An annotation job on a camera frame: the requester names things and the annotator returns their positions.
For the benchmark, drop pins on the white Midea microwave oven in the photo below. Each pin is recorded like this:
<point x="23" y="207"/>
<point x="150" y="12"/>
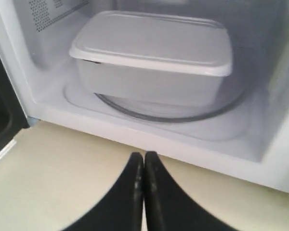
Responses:
<point x="250" y="142"/>

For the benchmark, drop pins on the white plastic lidded container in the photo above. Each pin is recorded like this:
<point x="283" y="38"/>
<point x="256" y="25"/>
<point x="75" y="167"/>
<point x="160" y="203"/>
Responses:
<point x="157" y="58"/>

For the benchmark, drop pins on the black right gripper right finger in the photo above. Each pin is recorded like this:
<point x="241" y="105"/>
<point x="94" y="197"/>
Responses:
<point x="167" y="205"/>

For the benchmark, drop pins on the glass turntable plate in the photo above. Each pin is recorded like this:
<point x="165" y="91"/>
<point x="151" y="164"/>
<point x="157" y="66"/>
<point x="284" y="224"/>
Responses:
<point x="166" y="113"/>

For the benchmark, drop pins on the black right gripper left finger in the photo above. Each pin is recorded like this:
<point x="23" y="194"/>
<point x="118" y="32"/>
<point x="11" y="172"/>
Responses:
<point x="121" y="209"/>

